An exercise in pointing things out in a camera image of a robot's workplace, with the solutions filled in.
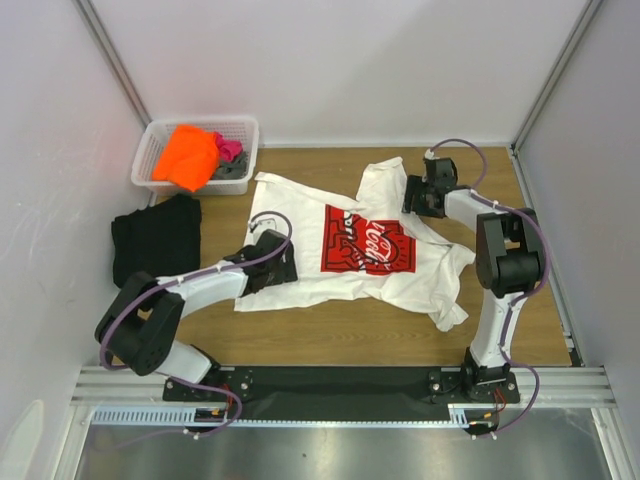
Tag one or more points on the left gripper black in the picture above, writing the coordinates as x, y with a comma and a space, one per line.
286, 272

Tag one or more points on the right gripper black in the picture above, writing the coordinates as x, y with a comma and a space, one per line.
417, 195

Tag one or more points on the white Coca-Cola t-shirt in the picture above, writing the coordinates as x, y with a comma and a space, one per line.
362, 247

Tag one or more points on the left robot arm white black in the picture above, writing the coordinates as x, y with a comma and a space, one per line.
140, 326

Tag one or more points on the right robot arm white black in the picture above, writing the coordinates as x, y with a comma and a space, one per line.
511, 265

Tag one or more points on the grey t-shirt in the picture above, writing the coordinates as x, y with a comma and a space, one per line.
233, 170

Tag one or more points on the black folded t-shirt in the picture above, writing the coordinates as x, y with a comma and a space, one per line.
162, 240

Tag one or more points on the pink t-shirt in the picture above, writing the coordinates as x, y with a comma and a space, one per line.
228, 149

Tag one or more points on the white plastic basket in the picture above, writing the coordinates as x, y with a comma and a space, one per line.
242, 128

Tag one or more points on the orange t-shirt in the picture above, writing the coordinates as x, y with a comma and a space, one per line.
189, 159

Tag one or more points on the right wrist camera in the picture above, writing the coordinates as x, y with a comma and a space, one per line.
430, 154

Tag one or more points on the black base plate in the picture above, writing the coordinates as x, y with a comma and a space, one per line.
358, 394

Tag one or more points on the white slotted cable duct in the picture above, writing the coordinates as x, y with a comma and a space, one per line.
158, 416

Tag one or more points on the aluminium frame rail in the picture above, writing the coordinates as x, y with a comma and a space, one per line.
559, 387

